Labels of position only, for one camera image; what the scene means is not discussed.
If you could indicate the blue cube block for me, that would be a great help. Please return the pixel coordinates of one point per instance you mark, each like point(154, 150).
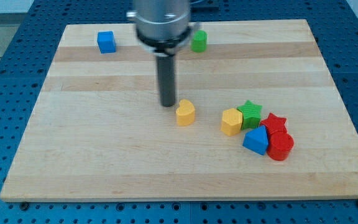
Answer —
point(106, 42)

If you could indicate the wooden board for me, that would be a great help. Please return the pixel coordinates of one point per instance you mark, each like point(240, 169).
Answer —
point(97, 132)

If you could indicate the red cylinder block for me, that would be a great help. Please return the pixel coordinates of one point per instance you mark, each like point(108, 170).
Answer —
point(280, 146)

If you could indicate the yellow heart block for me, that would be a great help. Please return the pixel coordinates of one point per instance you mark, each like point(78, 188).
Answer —
point(185, 113)

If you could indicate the red star block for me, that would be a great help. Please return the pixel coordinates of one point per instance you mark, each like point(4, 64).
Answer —
point(274, 124)

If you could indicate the green cylinder block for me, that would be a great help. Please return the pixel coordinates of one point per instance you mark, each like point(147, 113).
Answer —
point(199, 41)

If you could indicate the blue triangle block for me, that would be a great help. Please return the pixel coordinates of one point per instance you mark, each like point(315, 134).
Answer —
point(256, 140)

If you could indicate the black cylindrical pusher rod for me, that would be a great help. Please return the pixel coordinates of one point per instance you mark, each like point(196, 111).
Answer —
point(166, 80)

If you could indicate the green star block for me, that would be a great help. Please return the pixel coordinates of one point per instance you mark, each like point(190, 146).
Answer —
point(251, 114)

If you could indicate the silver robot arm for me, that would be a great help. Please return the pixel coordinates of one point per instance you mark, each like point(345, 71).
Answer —
point(163, 28)

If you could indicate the yellow hexagon block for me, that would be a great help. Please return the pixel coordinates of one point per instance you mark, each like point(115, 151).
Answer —
point(231, 121)

